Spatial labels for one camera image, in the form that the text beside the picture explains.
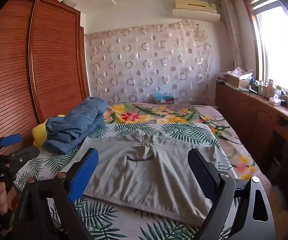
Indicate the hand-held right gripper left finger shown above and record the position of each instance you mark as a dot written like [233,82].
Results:
[84,175]

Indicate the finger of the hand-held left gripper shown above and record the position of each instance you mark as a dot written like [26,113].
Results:
[27,153]
[10,140]

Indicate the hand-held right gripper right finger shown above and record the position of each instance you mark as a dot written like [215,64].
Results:
[201,172]

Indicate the grey pants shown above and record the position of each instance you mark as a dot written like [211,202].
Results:
[149,170]

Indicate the yellow cloth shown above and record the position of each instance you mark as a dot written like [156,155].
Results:
[40,132]

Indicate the blue jeans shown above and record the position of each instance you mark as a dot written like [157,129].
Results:
[79,123]

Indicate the leaf print bed mat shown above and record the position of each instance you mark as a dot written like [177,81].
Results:
[124,222]

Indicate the floral blanket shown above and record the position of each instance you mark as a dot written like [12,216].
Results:
[159,113]

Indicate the long wooden cabinet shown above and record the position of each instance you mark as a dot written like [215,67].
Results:
[254,120]

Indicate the wooden slatted wardrobe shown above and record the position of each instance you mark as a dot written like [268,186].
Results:
[34,67]

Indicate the blue box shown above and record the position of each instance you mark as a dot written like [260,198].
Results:
[164,98]

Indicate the cardboard box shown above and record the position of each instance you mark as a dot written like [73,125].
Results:
[237,80]

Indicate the white tissue box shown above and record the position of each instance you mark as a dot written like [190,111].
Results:
[275,101]

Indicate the cream bottle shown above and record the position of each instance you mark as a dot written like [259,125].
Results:
[270,90]

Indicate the white curtain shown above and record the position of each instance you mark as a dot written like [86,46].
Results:
[231,30]

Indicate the window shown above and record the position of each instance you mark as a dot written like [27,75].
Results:
[279,45]

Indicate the circle pattern wall cloth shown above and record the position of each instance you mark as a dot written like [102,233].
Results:
[149,62]

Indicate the wall air conditioner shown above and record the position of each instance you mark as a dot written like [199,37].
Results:
[196,10]

